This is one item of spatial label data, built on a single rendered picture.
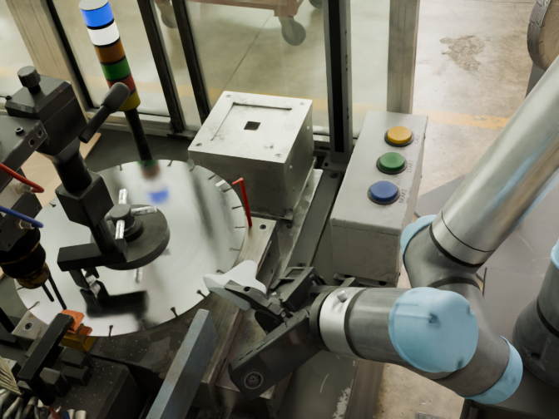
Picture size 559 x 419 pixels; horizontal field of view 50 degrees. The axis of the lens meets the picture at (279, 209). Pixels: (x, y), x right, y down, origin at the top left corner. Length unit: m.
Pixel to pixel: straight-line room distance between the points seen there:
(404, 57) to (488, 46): 2.00
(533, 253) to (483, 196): 1.44
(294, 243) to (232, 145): 0.20
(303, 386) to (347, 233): 0.24
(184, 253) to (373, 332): 0.34
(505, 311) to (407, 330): 0.47
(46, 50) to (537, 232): 1.57
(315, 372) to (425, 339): 0.40
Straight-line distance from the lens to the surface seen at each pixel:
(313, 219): 1.12
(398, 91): 1.12
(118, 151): 1.38
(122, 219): 0.84
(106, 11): 1.01
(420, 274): 0.72
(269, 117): 1.12
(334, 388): 0.93
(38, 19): 1.36
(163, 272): 0.83
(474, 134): 2.52
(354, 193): 0.96
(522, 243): 2.11
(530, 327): 0.95
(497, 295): 1.04
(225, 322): 0.88
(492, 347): 0.66
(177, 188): 0.94
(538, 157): 0.62
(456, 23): 3.23
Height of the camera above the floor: 1.57
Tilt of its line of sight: 45 degrees down
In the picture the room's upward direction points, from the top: 8 degrees counter-clockwise
